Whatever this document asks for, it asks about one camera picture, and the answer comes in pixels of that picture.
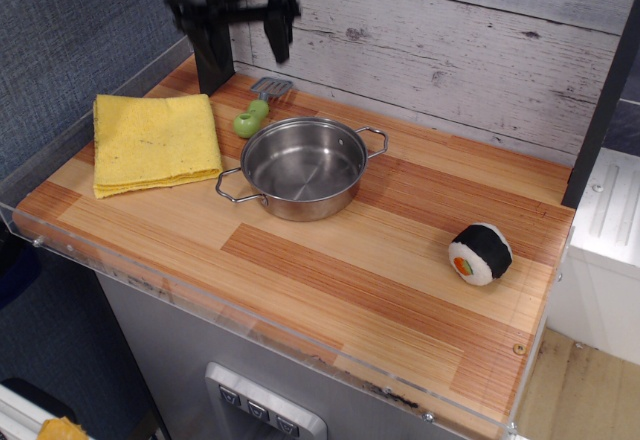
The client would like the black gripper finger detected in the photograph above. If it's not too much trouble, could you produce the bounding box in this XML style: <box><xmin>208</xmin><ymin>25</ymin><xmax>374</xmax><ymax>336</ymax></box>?
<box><xmin>172</xmin><ymin>4</ymin><xmax>225</xmax><ymax>75</ymax></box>
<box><xmin>263</xmin><ymin>0</ymin><xmax>301</xmax><ymax>64</ymax></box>

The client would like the green handled grey spatula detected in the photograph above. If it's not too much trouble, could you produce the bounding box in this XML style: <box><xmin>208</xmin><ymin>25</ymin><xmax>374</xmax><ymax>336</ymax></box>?
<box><xmin>233</xmin><ymin>77</ymin><xmax>293</xmax><ymax>139</ymax></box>

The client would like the yellow folded cloth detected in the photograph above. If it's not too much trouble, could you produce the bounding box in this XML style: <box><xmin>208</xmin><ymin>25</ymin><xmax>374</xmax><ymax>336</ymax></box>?
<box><xmin>93</xmin><ymin>94</ymin><xmax>223</xmax><ymax>199</ymax></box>

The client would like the stainless steel pot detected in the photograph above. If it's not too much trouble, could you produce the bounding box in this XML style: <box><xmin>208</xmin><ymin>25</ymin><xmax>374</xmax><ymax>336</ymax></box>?
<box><xmin>216</xmin><ymin>117</ymin><xmax>389</xmax><ymax>222</ymax></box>

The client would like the clear acrylic table guard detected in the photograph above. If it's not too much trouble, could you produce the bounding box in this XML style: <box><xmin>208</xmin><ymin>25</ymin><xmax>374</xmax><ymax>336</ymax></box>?
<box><xmin>0</xmin><ymin>37</ymin><xmax>576</xmax><ymax>440</ymax></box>

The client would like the plush sushi roll toy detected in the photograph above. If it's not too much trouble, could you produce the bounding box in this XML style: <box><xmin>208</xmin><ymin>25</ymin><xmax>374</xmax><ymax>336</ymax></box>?
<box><xmin>448</xmin><ymin>222</ymin><xmax>513</xmax><ymax>286</ymax></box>

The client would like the grey dispenser button panel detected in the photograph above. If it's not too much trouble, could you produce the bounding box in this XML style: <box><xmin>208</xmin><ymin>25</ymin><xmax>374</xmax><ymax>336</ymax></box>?
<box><xmin>205</xmin><ymin>362</ymin><xmax>328</xmax><ymax>439</ymax></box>

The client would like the yellow black object bottom left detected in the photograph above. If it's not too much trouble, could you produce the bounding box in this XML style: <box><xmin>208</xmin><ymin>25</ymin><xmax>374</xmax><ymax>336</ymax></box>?
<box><xmin>36</xmin><ymin>417</ymin><xmax>90</xmax><ymax>440</ymax></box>

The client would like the white appliance with grooves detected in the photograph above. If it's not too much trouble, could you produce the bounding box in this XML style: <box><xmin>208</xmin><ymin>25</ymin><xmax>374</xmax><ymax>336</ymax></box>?
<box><xmin>547</xmin><ymin>148</ymin><xmax>639</xmax><ymax>364</ymax></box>

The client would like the dark left vertical post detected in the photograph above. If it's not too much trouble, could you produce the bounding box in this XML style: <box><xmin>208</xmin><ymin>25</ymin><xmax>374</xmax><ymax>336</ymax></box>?
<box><xmin>180</xmin><ymin>0</ymin><xmax>235</xmax><ymax>96</ymax></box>

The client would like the dark vertical post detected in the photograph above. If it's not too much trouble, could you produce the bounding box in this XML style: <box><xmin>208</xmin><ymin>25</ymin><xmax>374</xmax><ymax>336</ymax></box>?
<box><xmin>180</xmin><ymin>0</ymin><xmax>235</xmax><ymax>96</ymax></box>
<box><xmin>561</xmin><ymin>0</ymin><xmax>639</xmax><ymax>209</ymax></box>

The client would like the dark right vertical post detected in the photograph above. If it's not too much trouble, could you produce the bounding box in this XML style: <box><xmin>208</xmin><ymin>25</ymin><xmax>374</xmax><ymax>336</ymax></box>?
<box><xmin>561</xmin><ymin>0</ymin><xmax>639</xmax><ymax>209</ymax></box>

